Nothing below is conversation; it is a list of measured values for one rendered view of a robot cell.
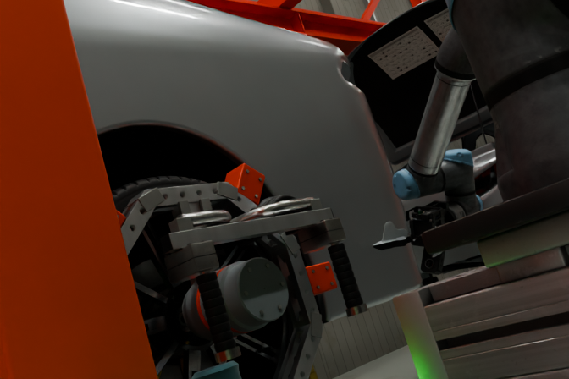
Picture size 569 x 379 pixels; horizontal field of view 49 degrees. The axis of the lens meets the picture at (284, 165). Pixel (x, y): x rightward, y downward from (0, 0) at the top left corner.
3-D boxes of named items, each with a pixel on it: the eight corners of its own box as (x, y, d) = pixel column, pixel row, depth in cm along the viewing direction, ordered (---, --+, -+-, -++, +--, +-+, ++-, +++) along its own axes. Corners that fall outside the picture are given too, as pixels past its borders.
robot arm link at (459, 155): (444, 156, 151) (448, 201, 152) (479, 148, 155) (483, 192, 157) (422, 154, 158) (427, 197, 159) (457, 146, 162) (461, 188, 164)
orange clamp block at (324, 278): (294, 301, 156) (318, 294, 162) (315, 294, 151) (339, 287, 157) (285, 274, 158) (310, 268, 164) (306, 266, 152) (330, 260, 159)
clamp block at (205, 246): (193, 279, 115) (185, 251, 116) (221, 266, 109) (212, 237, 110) (169, 284, 111) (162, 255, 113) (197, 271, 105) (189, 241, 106)
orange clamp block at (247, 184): (240, 216, 155) (247, 186, 160) (260, 205, 150) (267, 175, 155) (218, 202, 152) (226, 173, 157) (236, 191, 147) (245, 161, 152)
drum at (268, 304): (239, 335, 141) (221, 274, 144) (301, 315, 126) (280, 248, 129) (186, 352, 131) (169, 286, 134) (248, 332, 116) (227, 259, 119)
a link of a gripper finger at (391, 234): (367, 223, 145) (404, 217, 147) (369, 248, 146) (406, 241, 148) (372, 227, 142) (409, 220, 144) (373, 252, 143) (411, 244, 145)
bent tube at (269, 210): (267, 235, 149) (255, 193, 151) (323, 209, 136) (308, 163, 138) (208, 246, 137) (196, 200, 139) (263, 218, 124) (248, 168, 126)
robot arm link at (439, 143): (474, 24, 119) (409, 214, 149) (516, 19, 124) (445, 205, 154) (437, -2, 127) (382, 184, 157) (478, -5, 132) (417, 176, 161)
